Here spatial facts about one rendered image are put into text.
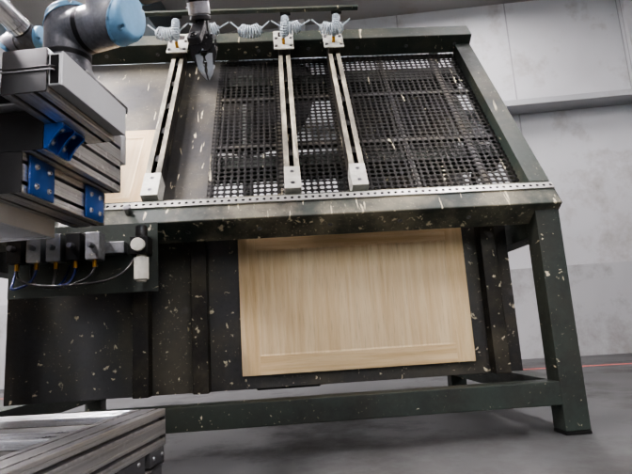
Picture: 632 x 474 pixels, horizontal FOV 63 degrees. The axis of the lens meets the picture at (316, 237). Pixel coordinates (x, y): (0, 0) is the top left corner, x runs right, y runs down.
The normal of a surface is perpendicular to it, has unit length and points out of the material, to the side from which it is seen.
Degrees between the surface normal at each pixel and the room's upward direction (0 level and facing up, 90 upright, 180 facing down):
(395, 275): 90
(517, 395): 90
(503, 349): 90
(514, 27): 90
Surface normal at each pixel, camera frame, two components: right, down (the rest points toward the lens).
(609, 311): -0.09, -0.17
